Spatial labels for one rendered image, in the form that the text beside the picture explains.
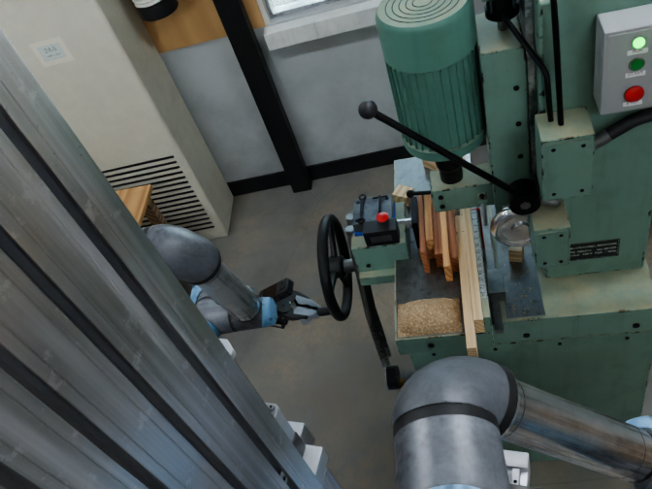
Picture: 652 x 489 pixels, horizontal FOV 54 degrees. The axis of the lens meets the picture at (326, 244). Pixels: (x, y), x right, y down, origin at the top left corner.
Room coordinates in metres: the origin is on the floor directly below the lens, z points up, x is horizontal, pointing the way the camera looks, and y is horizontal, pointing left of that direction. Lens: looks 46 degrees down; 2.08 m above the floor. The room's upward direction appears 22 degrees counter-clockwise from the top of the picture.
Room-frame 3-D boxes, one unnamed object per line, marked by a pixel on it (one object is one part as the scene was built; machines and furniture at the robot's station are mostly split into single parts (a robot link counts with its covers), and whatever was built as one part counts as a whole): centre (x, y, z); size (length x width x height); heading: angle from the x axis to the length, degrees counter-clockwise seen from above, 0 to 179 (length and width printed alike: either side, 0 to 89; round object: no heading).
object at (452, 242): (1.01, -0.29, 0.93); 0.21 x 0.02 x 0.05; 160
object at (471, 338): (0.95, -0.29, 0.92); 0.55 x 0.02 x 0.04; 160
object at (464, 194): (1.03, -0.34, 1.03); 0.14 x 0.07 x 0.09; 70
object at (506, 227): (0.88, -0.40, 1.02); 0.12 x 0.03 x 0.12; 70
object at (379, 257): (1.10, -0.14, 0.91); 0.15 x 0.14 x 0.09; 160
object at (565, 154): (0.82, -0.47, 1.22); 0.09 x 0.08 x 0.15; 70
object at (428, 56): (1.04, -0.32, 1.35); 0.18 x 0.18 x 0.31
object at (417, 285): (1.07, -0.22, 0.87); 0.61 x 0.30 x 0.06; 160
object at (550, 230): (0.83, -0.44, 1.02); 0.09 x 0.07 x 0.12; 160
